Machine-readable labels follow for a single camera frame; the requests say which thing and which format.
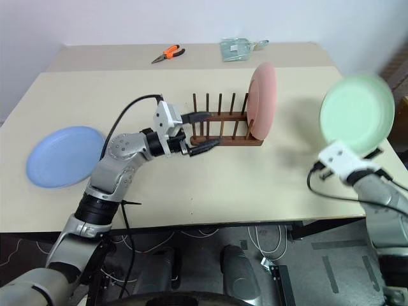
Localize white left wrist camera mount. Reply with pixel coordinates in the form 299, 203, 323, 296
152, 100, 184, 157

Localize black metal floor bracket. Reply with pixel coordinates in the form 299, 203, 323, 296
260, 257, 299, 306

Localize pink plate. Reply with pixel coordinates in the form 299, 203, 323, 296
246, 61, 278, 142

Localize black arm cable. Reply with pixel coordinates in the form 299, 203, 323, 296
307, 161, 408, 214
100, 93, 164, 297

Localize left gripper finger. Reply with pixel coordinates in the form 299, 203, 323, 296
187, 138, 221, 157
187, 110, 212, 124

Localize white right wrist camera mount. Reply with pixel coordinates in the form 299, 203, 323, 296
317, 141, 377, 186

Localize orange handled pliers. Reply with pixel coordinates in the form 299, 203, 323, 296
150, 44, 187, 65

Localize dark round robot waist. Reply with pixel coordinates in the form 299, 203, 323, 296
119, 289, 252, 306

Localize white floor cable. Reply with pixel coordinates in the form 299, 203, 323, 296
0, 237, 48, 267
247, 224, 290, 261

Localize green plate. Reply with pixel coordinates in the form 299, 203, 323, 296
319, 72, 397, 155

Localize wooden dish rack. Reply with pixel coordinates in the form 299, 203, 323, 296
189, 92, 266, 147

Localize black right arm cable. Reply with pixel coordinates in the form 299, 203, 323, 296
307, 161, 408, 214

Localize dark rounded robot leg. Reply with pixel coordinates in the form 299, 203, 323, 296
220, 244, 265, 302

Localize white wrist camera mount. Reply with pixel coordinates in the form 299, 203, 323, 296
317, 141, 377, 186
152, 100, 184, 157

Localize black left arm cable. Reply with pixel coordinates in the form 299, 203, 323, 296
100, 93, 164, 297

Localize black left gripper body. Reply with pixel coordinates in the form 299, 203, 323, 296
165, 113, 193, 157

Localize black table frame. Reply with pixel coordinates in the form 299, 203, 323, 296
0, 217, 368, 245

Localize blue plate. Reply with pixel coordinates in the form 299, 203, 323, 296
25, 126, 107, 189

